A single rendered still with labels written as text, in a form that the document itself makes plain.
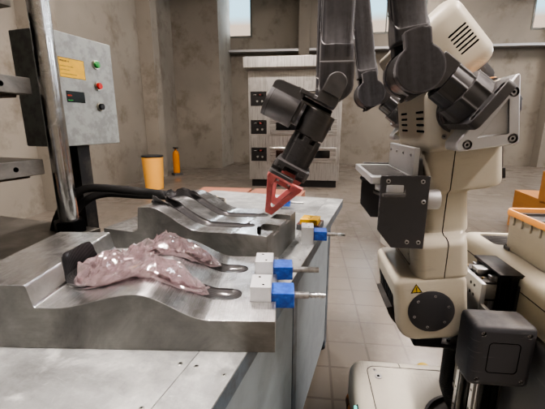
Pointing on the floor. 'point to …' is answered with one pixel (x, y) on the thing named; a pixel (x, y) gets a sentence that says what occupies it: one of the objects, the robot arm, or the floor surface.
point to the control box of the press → (72, 101)
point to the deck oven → (263, 150)
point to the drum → (153, 171)
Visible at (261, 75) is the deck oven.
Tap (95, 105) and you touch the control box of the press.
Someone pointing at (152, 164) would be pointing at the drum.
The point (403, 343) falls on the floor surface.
